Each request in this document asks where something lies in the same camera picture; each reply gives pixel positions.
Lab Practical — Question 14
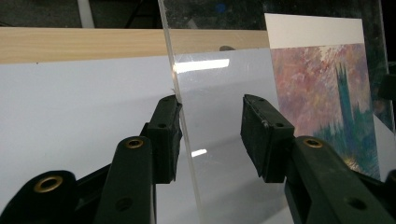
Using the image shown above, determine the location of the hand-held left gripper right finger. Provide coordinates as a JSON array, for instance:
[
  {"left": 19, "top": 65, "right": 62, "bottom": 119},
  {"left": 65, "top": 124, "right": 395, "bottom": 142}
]
[{"left": 240, "top": 93, "right": 396, "bottom": 224}]

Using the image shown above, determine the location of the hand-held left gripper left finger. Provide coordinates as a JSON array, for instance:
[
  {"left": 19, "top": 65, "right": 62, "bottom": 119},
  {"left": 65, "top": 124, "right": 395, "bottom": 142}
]
[{"left": 92, "top": 94, "right": 184, "bottom": 224}]

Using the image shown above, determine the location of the painted picture card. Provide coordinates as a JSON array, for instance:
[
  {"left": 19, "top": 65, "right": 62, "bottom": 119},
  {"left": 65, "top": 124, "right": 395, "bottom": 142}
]
[{"left": 263, "top": 12, "right": 383, "bottom": 182}]

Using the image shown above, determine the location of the clear acrylic picture frame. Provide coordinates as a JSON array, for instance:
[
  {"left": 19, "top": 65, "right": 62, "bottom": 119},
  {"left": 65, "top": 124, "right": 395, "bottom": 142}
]
[{"left": 157, "top": 0, "right": 396, "bottom": 224}]

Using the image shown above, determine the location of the white board sheet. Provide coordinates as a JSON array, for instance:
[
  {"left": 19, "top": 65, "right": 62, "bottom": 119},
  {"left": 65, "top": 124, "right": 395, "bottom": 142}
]
[{"left": 0, "top": 47, "right": 396, "bottom": 224}]

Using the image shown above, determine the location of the wooden table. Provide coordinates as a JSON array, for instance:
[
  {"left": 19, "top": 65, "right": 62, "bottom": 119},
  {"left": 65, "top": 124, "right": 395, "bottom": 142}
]
[{"left": 0, "top": 26, "right": 271, "bottom": 65}]

